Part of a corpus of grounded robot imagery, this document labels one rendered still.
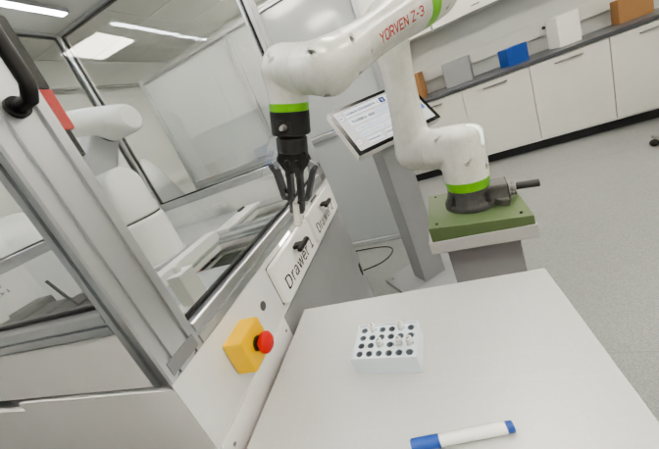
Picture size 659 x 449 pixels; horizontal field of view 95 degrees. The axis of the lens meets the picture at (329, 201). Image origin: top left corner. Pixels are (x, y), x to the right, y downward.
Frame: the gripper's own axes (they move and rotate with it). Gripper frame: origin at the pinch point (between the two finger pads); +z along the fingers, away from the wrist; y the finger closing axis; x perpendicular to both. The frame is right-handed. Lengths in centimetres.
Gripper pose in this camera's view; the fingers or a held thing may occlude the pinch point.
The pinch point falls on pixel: (297, 213)
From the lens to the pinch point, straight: 80.4
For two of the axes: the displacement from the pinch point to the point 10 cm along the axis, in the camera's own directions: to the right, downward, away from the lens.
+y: 9.7, 0.5, -2.2
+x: 2.2, -3.8, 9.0
